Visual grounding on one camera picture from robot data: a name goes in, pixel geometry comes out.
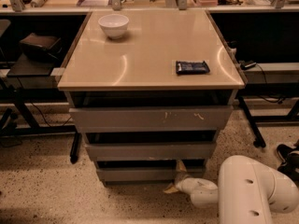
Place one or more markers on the black table leg right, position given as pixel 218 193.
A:
pixel 259 141

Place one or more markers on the grey top drawer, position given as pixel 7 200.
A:
pixel 150 119

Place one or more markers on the black power adapter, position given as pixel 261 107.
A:
pixel 247 65

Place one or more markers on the grey bottom drawer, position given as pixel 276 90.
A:
pixel 136 175

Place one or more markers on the black sneaker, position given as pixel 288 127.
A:
pixel 290 161

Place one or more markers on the black table leg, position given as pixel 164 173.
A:
pixel 259 141
pixel 75 148

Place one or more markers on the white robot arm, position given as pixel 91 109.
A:
pixel 247 191

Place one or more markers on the white ceramic bowl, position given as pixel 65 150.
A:
pixel 114 26

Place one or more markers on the grey drawer cabinet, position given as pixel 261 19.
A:
pixel 139 70

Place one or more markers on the grey drawer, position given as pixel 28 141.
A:
pixel 150 119
pixel 151 151
pixel 136 175

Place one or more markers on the grey middle drawer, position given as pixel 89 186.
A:
pixel 151 151

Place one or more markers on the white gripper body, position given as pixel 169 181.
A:
pixel 184 183

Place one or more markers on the dark blue snack packet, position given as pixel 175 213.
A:
pixel 191 68

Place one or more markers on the black table leg left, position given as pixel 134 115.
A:
pixel 75 148

